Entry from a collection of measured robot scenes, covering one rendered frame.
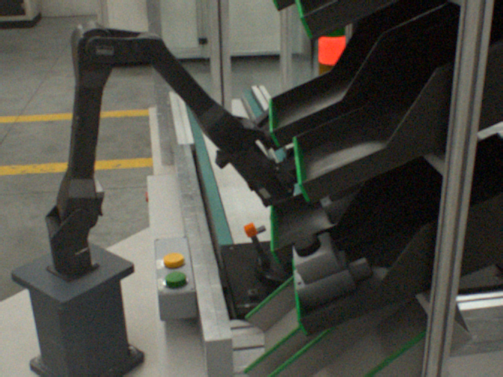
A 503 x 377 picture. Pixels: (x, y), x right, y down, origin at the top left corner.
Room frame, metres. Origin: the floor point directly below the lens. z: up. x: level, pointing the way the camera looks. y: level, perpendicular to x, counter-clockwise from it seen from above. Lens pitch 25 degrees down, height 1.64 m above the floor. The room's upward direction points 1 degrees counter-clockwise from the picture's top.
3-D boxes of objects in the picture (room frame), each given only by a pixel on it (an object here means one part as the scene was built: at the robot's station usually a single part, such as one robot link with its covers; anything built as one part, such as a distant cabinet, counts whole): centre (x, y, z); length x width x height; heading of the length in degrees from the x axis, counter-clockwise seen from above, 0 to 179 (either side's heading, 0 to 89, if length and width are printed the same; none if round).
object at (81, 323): (0.96, 0.30, 0.96); 0.15 x 0.15 x 0.20; 50
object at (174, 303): (1.14, 0.16, 0.93); 0.21 x 0.07 x 0.06; 9
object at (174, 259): (1.14, 0.16, 0.96); 0.04 x 0.04 x 0.02
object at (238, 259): (1.09, -0.07, 0.96); 0.24 x 0.24 x 0.02; 9
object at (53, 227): (0.97, 0.30, 1.15); 0.09 x 0.07 x 0.06; 21
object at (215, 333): (1.33, 0.13, 0.91); 0.89 x 0.06 x 0.11; 9
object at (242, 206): (1.39, -0.04, 0.91); 0.84 x 0.28 x 0.10; 9
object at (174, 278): (1.07, 0.15, 0.96); 0.04 x 0.04 x 0.02
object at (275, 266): (1.09, -0.07, 0.98); 0.14 x 0.14 x 0.02
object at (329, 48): (1.29, -0.15, 1.33); 0.05 x 0.05 x 0.05
